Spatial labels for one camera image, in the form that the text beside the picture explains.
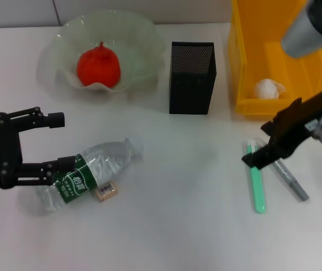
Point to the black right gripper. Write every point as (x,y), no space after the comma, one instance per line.
(299,124)

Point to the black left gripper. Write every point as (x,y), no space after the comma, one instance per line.
(0,149)

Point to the green pen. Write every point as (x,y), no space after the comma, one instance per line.
(258,192)

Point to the grey glitter marker pen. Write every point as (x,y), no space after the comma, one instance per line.
(290,180)

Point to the clear water bottle green label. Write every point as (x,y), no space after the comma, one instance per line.
(104,158)

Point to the white paper ball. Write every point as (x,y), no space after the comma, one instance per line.
(266,89)

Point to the beige eraser with barcode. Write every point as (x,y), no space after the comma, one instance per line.
(107,192)

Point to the red-orange fruit with stem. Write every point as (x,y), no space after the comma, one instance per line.
(98,67)

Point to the black mesh pen holder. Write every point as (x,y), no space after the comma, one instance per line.
(190,93)

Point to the translucent wavy glass fruit plate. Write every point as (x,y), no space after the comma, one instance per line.
(138,42)

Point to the yellow plastic storage bin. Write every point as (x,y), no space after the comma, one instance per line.
(299,70)

